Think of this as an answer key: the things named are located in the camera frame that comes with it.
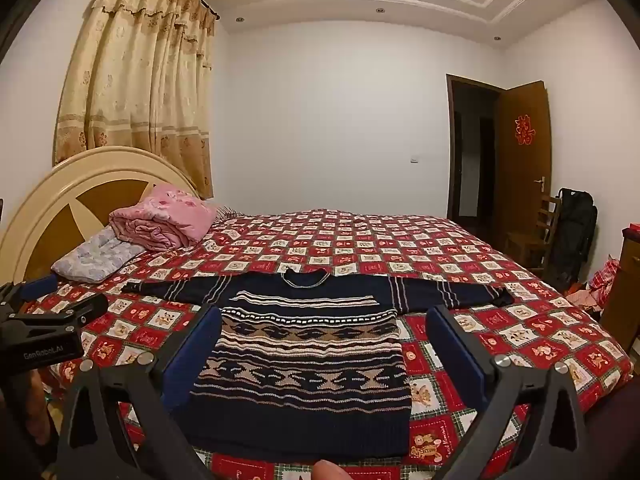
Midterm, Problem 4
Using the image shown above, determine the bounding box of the pale blue floral pillow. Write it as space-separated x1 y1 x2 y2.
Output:
51 225 146 283

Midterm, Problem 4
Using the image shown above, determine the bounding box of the brown wooden door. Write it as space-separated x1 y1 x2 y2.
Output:
495 80 553 261

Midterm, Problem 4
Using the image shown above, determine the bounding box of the pink folded quilt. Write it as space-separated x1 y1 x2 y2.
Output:
109 184 221 252

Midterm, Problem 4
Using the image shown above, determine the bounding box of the person's right hand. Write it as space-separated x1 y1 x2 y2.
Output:
312 459 347 480

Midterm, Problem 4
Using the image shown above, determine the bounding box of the wooden chair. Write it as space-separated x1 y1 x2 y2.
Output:
504 195 562 272

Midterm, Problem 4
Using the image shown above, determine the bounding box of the red bear printed blanket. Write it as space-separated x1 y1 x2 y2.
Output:
30 207 633 480

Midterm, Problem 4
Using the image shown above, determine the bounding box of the cream and brown headboard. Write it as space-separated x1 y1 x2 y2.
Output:
0 146 201 286

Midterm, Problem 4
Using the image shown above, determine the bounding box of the dark brown door frame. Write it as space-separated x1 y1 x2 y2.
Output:
446 74 507 222

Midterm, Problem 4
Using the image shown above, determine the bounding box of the beige floral curtain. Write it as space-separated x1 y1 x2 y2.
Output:
54 0 218 200

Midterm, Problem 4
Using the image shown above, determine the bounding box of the person's left hand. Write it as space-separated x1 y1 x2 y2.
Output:
26 367 52 428

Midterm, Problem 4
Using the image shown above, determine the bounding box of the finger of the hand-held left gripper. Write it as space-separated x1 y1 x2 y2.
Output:
59 293 109 332
18 274 58 302

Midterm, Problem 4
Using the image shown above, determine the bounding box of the brown wooden cabinet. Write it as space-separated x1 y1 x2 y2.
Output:
599 227 640 357

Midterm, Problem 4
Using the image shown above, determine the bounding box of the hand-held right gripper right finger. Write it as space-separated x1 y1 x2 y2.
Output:
425 304 588 480

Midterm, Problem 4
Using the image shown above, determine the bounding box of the red paper door decoration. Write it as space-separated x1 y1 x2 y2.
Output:
514 114 536 146

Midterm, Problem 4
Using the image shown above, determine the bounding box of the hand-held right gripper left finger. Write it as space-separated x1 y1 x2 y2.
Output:
62 305 223 480

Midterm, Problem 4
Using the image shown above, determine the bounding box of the black bag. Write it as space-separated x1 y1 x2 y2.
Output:
551 187 599 292

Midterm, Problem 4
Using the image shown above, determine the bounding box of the navy patterned knit sweater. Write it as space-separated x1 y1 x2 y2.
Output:
122 267 516 463

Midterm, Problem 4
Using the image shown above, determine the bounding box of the red checkered cloth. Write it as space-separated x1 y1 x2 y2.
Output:
566 255 622 312

